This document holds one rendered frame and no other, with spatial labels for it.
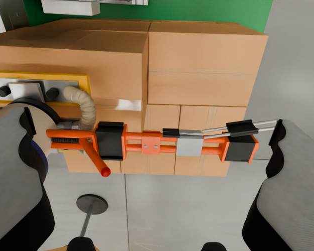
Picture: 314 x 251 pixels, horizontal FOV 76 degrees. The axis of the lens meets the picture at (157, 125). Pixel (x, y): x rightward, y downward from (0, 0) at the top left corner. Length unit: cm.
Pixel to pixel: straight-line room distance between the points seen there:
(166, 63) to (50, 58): 58
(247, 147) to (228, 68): 67
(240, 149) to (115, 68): 47
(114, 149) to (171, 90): 69
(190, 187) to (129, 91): 195
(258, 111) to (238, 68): 91
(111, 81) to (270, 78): 148
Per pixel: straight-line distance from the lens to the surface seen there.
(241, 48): 118
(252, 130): 56
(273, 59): 190
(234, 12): 171
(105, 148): 57
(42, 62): 81
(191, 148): 56
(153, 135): 54
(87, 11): 66
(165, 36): 109
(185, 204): 281
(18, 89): 69
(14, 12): 133
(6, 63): 88
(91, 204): 288
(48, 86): 67
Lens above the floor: 162
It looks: 57 degrees down
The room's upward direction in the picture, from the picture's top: 178 degrees counter-clockwise
